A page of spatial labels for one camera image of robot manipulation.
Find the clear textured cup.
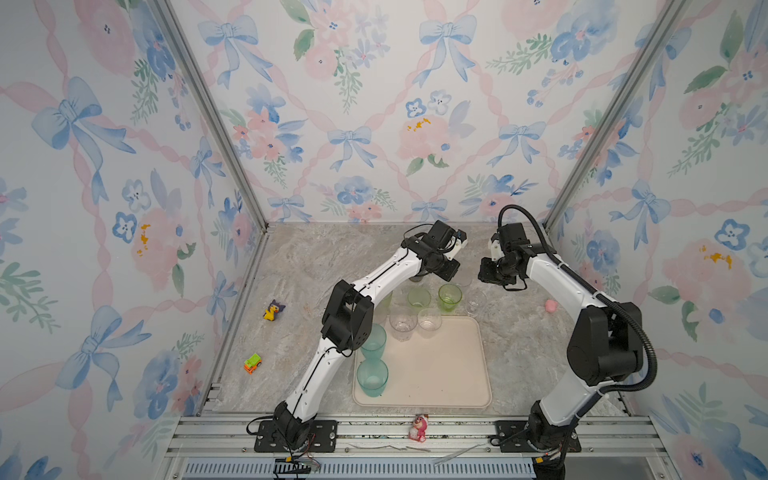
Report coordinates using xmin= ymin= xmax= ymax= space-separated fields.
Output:
xmin=417 ymin=308 xmax=443 ymax=339

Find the clear smooth cup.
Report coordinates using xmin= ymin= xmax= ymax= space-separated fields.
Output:
xmin=388 ymin=306 xmax=418 ymax=342

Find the teal cup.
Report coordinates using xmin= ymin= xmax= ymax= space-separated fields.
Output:
xmin=356 ymin=359 xmax=389 ymax=398
xmin=361 ymin=323 xmax=387 ymax=360

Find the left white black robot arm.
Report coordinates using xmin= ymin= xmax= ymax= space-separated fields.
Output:
xmin=272 ymin=220 xmax=467 ymax=450

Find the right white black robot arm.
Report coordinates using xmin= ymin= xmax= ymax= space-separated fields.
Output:
xmin=478 ymin=223 xmax=658 ymax=452

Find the beige plastic tray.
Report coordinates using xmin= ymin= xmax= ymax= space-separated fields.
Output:
xmin=352 ymin=316 xmax=492 ymax=410

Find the clear cup back right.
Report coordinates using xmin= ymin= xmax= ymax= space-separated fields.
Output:
xmin=453 ymin=268 xmax=475 ymax=289

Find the bright green cup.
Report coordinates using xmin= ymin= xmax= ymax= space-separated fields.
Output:
xmin=438 ymin=283 xmax=463 ymax=312

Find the light green textured cup middle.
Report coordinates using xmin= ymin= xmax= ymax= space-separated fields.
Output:
xmin=406 ymin=286 xmax=432 ymax=311

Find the light green textured cup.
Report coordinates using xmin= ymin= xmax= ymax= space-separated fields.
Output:
xmin=375 ymin=292 xmax=393 ymax=316
xmin=406 ymin=286 xmax=432 ymax=311

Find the clear cup front right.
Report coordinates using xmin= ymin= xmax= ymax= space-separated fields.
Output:
xmin=466 ymin=283 xmax=488 ymax=316

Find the light green textured cup left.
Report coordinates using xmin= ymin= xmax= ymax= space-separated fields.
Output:
xmin=375 ymin=292 xmax=393 ymax=316

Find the pikachu toy figure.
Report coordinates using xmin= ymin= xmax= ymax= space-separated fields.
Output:
xmin=263 ymin=299 xmax=286 ymax=322

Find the pink bear toy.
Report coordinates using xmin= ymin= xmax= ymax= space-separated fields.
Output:
xmin=408 ymin=414 xmax=429 ymax=443

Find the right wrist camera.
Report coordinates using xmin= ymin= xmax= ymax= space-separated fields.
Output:
xmin=488 ymin=233 xmax=504 ymax=262

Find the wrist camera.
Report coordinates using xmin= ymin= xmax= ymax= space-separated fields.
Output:
xmin=488 ymin=233 xmax=504 ymax=262
xmin=446 ymin=230 xmax=467 ymax=258

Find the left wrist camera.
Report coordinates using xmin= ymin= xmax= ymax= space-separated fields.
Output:
xmin=446 ymin=230 xmax=467 ymax=258

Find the black corrugated cable hose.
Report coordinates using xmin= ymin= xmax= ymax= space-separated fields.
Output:
xmin=497 ymin=204 xmax=659 ymax=394

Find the right aluminium corner post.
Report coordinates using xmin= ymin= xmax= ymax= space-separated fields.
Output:
xmin=544 ymin=0 xmax=689 ymax=233

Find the aluminium corner post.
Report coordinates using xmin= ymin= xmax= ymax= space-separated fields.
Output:
xmin=148 ymin=0 xmax=268 ymax=235
xmin=544 ymin=0 xmax=689 ymax=233

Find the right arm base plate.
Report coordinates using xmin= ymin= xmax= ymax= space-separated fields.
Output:
xmin=489 ymin=420 xmax=566 ymax=454

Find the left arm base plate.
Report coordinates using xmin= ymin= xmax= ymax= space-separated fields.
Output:
xmin=253 ymin=420 xmax=338 ymax=454

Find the aluminium rail frame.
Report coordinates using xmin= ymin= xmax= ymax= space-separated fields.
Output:
xmin=155 ymin=414 xmax=681 ymax=479

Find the left aluminium corner post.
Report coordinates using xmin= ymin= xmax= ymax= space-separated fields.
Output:
xmin=148 ymin=0 xmax=268 ymax=235

